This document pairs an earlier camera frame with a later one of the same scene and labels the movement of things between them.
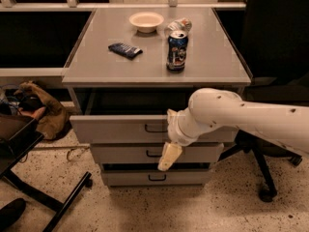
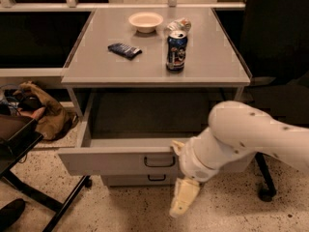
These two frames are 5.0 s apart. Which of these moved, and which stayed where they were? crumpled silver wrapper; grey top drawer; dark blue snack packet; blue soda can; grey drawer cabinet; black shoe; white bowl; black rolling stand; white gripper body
Moved: grey top drawer; white gripper body
Stayed: dark blue snack packet; grey drawer cabinet; black shoe; black rolling stand; crumpled silver wrapper; blue soda can; white bowl
